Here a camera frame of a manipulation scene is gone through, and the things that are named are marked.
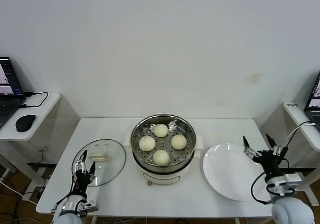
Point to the white round plate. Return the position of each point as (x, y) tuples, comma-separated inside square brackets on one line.
[(225, 174)]

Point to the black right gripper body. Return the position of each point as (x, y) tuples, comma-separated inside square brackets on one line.
[(270, 161)]

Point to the stainless steel steamer basket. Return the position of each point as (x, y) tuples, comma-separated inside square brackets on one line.
[(140, 131)]

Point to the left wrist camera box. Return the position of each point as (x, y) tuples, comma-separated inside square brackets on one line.
[(89, 205)]

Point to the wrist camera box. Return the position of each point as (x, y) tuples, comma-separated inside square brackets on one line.
[(89, 205), (293, 181)]

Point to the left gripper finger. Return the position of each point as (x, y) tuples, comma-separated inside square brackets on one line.
[(92, 174), (80, 165)]

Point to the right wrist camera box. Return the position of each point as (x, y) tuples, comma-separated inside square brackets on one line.
[(293, 181)]

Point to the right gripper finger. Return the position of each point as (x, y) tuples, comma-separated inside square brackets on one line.
[(250, 151), (278, 150)]

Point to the dark laptop without mouse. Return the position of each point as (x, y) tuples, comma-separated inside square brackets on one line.
[(315, 113)]

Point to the white steamed baozi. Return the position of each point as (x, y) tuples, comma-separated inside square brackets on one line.
[(147, 143), (160, 157), (160, 130), (179, 141)]

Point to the cream electric cooking pot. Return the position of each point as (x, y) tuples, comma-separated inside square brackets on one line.
[(162, 177)]

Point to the white wall socket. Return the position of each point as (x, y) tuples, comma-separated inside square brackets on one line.
[(42, 148)]

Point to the white side table with mouse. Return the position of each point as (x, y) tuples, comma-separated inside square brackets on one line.
[(42, 113)]

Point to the black laptop with mouse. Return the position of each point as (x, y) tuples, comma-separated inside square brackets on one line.
[(7, 83)]

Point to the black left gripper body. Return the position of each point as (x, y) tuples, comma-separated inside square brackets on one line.
[(82, 182)]

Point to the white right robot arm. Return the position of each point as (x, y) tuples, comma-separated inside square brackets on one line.
[(292, 209)]

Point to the round glass pot lid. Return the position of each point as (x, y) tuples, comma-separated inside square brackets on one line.
[(112, 164)]

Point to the black computer mouse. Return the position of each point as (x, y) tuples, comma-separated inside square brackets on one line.
[(25, 122)]

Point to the white side table with label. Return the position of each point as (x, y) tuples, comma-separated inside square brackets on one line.
[(295, 113)]

